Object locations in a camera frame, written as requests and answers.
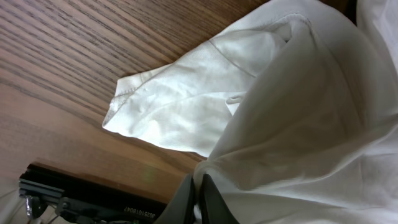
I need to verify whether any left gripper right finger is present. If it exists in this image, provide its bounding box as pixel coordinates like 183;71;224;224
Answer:
198;174;239;224

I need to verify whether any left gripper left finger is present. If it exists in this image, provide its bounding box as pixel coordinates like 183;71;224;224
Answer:
154;174;195;224

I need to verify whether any white t-shirt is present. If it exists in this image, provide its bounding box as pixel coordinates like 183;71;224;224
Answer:
103;1;397;223

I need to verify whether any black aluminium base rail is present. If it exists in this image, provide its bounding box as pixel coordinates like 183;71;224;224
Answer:
19;164;166;223

